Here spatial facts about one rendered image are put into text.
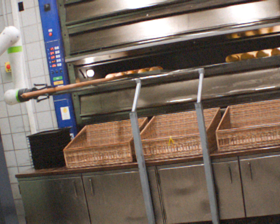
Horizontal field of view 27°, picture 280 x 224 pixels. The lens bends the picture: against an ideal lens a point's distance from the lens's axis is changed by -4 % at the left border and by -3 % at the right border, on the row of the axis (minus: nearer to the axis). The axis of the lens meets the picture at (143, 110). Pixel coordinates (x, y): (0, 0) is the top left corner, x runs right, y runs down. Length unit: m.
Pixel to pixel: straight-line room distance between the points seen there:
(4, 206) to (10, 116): 1.33
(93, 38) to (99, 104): 0.54
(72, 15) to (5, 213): 1.78
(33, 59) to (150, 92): 1.11
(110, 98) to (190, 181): 1.12
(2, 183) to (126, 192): 0.92
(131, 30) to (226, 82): 0.87
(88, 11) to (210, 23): 1.04
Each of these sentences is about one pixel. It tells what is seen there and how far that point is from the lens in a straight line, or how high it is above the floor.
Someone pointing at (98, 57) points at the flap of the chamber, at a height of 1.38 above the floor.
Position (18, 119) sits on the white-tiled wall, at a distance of 5.41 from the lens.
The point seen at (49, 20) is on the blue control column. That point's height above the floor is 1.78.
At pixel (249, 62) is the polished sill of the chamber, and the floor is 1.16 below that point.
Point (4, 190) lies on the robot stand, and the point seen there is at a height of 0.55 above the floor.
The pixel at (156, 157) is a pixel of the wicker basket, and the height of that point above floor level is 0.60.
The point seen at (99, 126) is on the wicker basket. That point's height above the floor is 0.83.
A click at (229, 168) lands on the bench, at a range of 4.16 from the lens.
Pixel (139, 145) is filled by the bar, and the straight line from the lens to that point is 4.27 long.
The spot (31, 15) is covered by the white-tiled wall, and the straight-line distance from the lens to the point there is 5.28.
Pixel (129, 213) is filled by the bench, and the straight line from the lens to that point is 4.49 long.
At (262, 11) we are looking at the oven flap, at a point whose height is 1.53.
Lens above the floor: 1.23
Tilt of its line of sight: 4 degrees down
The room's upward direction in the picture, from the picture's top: 9 degrees counter-clockwise
